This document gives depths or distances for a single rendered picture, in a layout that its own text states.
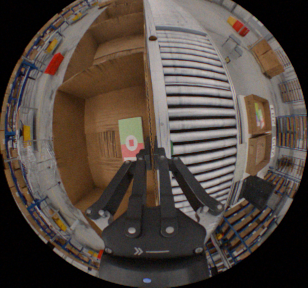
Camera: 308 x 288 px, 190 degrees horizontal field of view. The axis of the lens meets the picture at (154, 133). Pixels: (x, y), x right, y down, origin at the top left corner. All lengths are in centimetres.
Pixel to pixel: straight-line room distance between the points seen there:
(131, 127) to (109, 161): 15
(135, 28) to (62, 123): 56
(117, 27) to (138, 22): 11
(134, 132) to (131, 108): 8
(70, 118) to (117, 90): 20
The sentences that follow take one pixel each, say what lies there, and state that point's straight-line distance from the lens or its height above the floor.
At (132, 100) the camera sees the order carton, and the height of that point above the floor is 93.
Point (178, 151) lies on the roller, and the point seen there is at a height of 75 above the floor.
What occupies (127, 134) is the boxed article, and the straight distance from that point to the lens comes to 31.
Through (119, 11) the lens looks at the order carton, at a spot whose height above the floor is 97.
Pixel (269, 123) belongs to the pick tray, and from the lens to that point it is 115.
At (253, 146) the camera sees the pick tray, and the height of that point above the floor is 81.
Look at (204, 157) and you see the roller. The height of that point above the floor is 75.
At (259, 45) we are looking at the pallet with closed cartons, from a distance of 466.
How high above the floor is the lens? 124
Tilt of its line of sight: 88 degrees down
